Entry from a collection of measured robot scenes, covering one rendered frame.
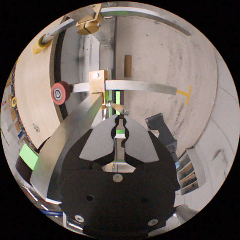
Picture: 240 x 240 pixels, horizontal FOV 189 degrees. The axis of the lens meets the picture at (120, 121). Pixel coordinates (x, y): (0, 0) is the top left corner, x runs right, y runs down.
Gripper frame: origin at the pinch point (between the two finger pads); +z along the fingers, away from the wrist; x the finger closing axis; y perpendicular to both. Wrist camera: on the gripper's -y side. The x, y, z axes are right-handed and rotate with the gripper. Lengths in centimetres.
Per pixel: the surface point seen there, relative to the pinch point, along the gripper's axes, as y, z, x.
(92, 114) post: 1.7, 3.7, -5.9
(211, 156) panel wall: 120, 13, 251
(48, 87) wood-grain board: -6.1, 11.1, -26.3
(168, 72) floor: -18, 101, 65
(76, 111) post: 0.0, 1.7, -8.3
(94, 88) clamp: -1.9, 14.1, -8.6
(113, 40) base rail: -25.5, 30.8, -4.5
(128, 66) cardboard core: -16, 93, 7
